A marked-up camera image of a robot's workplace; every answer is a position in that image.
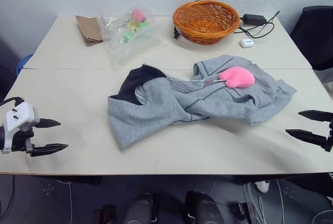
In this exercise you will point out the brown paper bag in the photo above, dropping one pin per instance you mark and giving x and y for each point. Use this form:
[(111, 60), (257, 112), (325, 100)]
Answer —
[(88, 30)]

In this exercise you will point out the pink plush toy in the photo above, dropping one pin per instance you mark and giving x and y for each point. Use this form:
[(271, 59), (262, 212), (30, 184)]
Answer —
[(238, 77)]

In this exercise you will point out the black table frame bar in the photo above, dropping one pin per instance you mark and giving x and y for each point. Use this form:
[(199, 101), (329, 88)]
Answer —
[(281, 179)]

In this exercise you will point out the grey zip hoodie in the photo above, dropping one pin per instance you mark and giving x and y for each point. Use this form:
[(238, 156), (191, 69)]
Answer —
[(161, 104)]

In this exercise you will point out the black power plug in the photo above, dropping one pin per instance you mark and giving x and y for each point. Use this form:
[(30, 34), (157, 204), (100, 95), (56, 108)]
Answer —
[(176, 33)]

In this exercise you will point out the black office chair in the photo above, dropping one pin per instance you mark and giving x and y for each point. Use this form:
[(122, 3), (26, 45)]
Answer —
[(314, 34)]

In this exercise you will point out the yellow toy in bag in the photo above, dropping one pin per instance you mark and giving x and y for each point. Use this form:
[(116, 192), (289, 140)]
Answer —
[(133, 26)]

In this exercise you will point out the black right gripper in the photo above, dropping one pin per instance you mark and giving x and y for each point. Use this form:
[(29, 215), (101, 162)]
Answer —
[(330, 141)]

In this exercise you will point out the green toy in bag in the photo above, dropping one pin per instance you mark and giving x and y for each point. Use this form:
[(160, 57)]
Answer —
[(144, 24), (128, 37)]

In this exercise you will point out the white shoe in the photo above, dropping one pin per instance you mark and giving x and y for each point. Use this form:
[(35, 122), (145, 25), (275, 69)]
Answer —
[(262, 186)]

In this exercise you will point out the black power adapter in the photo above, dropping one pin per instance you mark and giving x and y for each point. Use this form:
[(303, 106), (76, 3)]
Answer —
[(253, 18)]

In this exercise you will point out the dark rounded shape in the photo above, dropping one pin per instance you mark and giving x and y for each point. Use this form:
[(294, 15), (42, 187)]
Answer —
[(203, 208), (139, 208)]

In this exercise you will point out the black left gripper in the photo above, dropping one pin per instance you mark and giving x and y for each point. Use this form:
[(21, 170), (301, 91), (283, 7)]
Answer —
[(22, 141)]

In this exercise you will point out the orange wicker basket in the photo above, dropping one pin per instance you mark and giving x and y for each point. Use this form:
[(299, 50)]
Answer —
[(190, 30)]

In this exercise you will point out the blue bucket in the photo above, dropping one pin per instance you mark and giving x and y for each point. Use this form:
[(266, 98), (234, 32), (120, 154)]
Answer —
[(23, 63)]

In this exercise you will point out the pink toy in bag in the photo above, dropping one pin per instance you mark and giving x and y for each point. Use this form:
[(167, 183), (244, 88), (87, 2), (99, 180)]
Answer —
[(138, 15)]

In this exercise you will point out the white earbuds case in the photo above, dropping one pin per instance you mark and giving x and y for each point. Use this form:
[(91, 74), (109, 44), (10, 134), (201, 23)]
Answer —
[(246, 42)]

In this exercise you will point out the clear plastic bag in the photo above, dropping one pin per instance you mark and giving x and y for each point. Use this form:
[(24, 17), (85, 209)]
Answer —
[(117, 50)]

